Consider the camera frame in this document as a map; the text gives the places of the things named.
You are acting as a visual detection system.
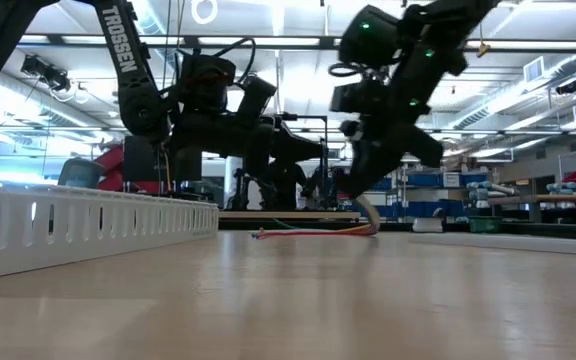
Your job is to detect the red machine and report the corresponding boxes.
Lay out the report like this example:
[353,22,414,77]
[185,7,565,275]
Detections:
[95,144,162,196]

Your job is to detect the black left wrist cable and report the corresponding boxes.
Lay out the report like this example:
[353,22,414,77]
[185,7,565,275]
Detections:
[212,37,257,84]

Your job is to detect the white wire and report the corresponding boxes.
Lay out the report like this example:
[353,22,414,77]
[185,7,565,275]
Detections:
[357,194,382,235]

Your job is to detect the white-sided tape roll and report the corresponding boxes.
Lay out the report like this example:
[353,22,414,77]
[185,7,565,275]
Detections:
[411,216,445,234]

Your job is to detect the pale blue rolls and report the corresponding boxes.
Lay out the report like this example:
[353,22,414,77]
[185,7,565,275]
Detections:
[466,180,522,209]

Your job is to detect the dark tape roll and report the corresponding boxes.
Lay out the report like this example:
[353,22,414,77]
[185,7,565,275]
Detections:
[467,215,502,234]

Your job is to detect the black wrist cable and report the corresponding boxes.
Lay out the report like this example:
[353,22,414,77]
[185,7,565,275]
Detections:
[327,62,364,79]
[212,37,257,84]

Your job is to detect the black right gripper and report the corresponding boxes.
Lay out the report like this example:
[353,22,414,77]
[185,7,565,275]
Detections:
[340,64,444,196]

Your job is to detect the white slotted cable duct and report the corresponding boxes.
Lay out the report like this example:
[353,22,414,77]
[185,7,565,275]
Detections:
[0,175,220,284]

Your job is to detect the black ceiling-mounted camera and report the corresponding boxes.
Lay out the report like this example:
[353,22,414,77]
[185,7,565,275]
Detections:
[20,53,72,94]

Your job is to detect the yellow hanging cable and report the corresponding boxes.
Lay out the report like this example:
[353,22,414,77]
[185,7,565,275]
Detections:
[164,149,174,195]

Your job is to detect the black overhead frame beam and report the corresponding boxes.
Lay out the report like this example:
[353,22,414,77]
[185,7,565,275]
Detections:
[17,33,576,55]

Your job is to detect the yellow hanging hook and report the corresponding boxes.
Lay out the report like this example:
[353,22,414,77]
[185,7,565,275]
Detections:
[475,22,493,59]

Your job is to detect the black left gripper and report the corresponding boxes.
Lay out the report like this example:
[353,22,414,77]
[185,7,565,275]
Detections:
[170,52,277,201]

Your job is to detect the long blue storage bin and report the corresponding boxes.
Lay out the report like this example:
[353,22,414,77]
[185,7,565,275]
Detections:
[397,198,469,219]

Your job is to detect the grey office chair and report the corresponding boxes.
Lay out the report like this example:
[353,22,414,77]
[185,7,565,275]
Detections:
[57,158,107,191]

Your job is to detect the white ring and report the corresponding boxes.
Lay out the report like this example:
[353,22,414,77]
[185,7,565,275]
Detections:
[190,0,219,26]

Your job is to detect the white pillar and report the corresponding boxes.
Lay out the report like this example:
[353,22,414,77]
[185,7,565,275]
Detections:
[224,154,245,201]

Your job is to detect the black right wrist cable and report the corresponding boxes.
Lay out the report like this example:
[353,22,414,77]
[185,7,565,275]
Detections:
[327,62,364,79]

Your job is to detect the wooden workbench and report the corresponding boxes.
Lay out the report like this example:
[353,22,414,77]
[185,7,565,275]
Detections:
[487,193,576,224]

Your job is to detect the white storage shelf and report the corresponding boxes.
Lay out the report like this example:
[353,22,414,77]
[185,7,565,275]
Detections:
[367,164,492,224]

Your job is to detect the background wooden table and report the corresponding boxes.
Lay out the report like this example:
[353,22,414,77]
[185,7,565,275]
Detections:
[217,209,362,221]

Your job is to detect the black monitor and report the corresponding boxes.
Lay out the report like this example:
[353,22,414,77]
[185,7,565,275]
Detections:
[122,134,203,196]

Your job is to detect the pale blue roll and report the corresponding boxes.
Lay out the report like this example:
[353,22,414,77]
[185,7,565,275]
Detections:
[546,182,576,197]

